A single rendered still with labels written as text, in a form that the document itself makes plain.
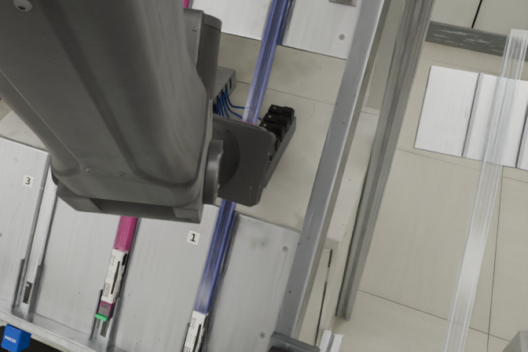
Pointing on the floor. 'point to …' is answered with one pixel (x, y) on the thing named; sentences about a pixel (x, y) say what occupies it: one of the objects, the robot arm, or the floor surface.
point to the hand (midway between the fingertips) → (240, 152)
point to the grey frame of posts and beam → (394, 116)
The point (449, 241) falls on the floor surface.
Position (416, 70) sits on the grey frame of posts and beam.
